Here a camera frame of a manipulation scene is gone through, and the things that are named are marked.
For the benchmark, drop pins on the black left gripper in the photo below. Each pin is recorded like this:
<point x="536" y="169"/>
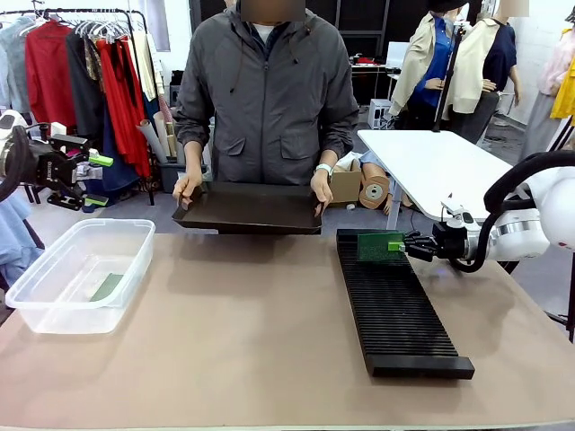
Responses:
<point x="49" y="168"/>

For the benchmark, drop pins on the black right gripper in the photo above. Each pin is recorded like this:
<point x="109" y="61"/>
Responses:
<point x="449" y="242"/>

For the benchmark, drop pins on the green perforated PCB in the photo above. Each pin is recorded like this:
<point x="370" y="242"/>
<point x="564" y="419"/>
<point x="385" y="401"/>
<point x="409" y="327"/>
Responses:
<point x="107" y="287"/>
<point x="373" y="247"/>

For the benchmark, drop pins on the black tray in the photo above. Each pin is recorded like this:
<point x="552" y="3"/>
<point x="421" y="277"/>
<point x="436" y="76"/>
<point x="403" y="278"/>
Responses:
<point x="247" y="208"/>

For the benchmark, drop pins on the person's left forearm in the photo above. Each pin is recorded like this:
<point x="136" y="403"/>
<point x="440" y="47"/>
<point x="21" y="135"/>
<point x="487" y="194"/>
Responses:
<point x="337" y="139"/>

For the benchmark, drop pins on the person's right forearm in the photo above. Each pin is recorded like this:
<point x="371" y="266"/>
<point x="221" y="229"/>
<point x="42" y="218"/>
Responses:
<point x="191" y="139"/>

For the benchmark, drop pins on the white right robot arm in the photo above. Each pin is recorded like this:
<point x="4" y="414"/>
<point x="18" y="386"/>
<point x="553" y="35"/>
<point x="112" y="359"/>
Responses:
<point x="557" y="202"/>

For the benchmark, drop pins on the person's right hand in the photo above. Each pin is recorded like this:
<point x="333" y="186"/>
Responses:
<point x="188" y="186"/>

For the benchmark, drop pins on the person's left hand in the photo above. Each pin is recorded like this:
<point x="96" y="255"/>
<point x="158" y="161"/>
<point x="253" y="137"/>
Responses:
<point x="321" y="188"/>

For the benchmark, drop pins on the navy garment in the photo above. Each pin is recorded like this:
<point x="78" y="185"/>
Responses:
<point x="119" y="175"/>

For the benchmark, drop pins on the beige paper roll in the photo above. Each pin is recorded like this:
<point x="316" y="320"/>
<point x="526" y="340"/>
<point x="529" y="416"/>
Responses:
<point x="148" y="139"/>

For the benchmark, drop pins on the dark storage bin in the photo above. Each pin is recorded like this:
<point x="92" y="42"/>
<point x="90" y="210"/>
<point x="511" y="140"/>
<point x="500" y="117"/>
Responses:
<point x="167" y="177"/>

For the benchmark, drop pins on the black slotted PCB rack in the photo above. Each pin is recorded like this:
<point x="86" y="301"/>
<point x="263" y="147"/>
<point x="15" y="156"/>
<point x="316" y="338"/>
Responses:
<point x="400" y="314"/>

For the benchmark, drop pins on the white table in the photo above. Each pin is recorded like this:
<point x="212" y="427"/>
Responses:
<point x="427" y="170"/>

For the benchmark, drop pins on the dark grey garment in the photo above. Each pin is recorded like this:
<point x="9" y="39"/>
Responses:
<point x="83" y="103"/>

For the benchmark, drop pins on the tan mannequin part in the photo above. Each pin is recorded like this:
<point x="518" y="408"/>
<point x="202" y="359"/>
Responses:
<point x="377" y="168"/>

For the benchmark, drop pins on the red dress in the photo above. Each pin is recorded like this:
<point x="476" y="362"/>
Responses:
<point x="119" y="103"/>

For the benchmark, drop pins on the cardboard tube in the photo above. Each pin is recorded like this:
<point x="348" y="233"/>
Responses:
<point x="161" y="125"/>

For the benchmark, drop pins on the blue cloth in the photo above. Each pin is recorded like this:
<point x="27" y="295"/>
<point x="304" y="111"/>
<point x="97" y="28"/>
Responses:
<point x="18" y="242"/>

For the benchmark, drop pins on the white wristband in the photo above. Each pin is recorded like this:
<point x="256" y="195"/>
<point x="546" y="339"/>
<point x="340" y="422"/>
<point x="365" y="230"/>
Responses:
<point x="324" y="169"/>

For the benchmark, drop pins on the red shirt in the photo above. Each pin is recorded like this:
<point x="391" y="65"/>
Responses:
<point x="49" y="81"/>

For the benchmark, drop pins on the brown patterned scarf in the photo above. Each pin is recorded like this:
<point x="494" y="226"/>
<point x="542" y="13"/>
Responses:
<point x="92" y="58"/>

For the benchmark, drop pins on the cream garment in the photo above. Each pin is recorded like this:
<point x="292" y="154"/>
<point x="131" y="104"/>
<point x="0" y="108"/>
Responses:
<point x="146" y="67"/>

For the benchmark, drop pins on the white crate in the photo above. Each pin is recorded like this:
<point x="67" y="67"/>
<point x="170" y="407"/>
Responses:
<point x="379" y="114"/>

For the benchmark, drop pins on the clear plastic box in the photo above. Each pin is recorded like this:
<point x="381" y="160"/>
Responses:
<point x="54" y="314"/>

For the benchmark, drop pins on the light blue-grey shirt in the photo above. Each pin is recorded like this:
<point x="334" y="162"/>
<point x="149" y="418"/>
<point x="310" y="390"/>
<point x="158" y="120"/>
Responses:
<point x="13" y="67"/>

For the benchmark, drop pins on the black stand pole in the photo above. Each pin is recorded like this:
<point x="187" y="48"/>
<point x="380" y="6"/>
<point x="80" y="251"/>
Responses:
<point x="449" y="76"/>

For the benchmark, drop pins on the black metal clothes rack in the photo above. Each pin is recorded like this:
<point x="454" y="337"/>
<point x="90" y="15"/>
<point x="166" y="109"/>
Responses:
<point x="135" y="12"/>

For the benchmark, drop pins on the mannequin beige jacket blue shirt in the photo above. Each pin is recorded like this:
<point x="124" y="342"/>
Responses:
<point x="420" y="67"/>

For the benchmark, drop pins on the mannequin pink and yellow clothes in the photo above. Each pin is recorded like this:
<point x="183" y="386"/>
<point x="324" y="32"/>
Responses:
<point x="539" y="125"/>

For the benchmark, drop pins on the mannequin cream and navy top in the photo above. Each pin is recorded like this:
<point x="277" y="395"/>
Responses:
<point x="471" y="67"/>

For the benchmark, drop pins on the person in grey jacket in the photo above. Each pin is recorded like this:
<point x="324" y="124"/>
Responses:
<point x="269" y="103"/>

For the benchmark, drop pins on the white board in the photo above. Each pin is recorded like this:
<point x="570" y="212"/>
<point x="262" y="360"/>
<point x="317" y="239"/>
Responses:
<point x="397" y="54"/>

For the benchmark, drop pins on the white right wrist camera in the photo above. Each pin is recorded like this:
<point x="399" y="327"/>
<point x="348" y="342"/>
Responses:
<point x="450" y="213"/>

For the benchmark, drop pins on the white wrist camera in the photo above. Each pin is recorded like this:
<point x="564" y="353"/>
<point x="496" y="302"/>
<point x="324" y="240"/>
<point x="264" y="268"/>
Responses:
<point x="58" y="129"/>
<point x="450" y="213"/>

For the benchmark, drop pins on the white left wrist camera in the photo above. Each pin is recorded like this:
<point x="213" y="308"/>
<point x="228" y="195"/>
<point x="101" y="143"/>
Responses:
<point x="58" y="129"/>

